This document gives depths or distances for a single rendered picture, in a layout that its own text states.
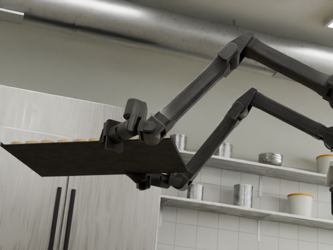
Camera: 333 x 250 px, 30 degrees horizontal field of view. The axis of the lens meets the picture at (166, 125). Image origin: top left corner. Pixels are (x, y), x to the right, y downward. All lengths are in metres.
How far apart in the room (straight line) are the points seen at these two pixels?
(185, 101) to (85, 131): 2.71
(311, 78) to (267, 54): 0.16
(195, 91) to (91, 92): 3.74
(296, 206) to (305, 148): 0.72
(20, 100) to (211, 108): 2.06
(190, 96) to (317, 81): 0.41
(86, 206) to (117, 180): 0.29
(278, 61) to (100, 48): 3.93
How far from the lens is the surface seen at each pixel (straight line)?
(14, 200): 4.42
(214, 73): 2.03
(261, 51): 2.09
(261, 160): 5.80
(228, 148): 5.64
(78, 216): 4.44
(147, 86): 5.84
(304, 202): 5.81
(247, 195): 5.60
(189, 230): 5.60
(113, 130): 2.00
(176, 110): 1.97
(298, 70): 2.06
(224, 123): 2.51
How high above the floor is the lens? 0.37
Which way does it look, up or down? 20 degrees up
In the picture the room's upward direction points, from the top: 5 degrees clockwise
